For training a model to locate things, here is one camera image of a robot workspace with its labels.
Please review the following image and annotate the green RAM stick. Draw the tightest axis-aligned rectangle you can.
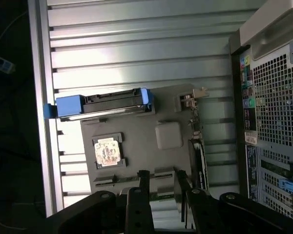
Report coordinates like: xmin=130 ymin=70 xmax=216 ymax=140
xmin=149 ymin=193 xmax=176 ymax=202

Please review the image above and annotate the grey parts rack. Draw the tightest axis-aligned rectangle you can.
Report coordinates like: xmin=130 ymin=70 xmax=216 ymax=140
xmin=80 ymin=83 xmax=210 ymax=203

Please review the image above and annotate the CPU chip with gold contacts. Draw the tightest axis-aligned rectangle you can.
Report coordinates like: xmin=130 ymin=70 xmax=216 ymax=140
xmin=94 ymin=137 xmax=121 ymax=169

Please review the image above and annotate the blue expansion slot latch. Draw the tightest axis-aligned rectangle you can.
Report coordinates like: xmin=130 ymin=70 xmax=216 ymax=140
xmin=280 ymin=179 xmax=293 ymax=194

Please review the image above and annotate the white barcode sticker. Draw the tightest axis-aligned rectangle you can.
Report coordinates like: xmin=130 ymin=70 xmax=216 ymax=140
xmin=244 ymin=131 xmax=257 ymax=145

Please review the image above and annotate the hard disk with blue caddy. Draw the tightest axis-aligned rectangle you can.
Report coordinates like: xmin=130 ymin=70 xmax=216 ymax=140
xmin=42 ymin=87 xmax=152 ymax=122

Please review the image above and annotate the grey PC case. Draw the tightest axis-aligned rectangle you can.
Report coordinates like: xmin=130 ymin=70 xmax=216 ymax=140
xmin=228 ymin=0 xmax=293 ymax=221

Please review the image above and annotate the graphics card with metal bracket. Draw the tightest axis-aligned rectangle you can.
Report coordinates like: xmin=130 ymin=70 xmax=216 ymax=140
xmin=180 ymin=87 xmax=210 ymax=191

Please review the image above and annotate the blue cable connector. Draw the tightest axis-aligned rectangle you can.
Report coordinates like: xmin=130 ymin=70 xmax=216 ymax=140
xmin=0 ymin=56 xmax=16 ymax=74

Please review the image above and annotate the white cable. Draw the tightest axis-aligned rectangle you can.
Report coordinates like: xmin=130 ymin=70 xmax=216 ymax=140
xmin=0 ymin=11 xmax=27 ymax=61

